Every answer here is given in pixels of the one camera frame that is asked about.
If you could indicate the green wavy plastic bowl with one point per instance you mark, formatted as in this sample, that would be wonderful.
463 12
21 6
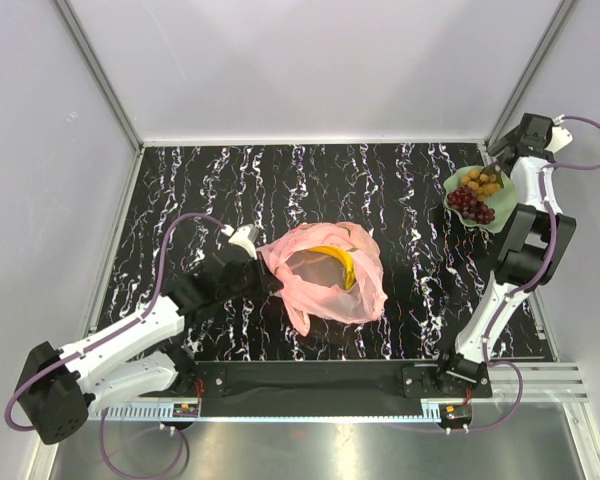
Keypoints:
481 196

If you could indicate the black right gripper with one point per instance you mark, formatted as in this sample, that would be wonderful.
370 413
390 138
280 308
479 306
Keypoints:
499 146

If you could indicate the aluminium frame rail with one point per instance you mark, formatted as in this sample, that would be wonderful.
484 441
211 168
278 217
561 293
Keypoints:
541 382

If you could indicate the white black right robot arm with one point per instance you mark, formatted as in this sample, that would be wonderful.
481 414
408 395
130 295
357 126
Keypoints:
533 234

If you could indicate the pink plastic bag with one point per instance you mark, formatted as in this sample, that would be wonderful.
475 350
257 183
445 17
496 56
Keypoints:
313 283

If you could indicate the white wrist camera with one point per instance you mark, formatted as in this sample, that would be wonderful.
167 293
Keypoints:
561 137
244 237

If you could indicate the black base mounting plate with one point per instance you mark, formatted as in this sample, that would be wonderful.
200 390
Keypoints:
408 378

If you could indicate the orange loquat bunch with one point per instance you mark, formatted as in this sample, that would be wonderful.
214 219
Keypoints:
485 181

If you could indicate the yellow banana bunch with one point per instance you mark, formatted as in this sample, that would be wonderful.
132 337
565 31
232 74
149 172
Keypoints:
345 260

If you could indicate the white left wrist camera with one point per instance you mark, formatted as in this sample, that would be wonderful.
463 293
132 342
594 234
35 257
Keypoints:
244 237

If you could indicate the red grape bunch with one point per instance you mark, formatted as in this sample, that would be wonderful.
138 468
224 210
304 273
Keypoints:
467 203

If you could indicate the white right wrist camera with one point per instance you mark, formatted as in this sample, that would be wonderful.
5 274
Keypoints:
561 137

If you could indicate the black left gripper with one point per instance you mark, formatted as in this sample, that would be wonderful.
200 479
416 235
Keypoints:
265 284

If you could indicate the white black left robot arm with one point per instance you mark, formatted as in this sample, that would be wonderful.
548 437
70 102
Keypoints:
60 388

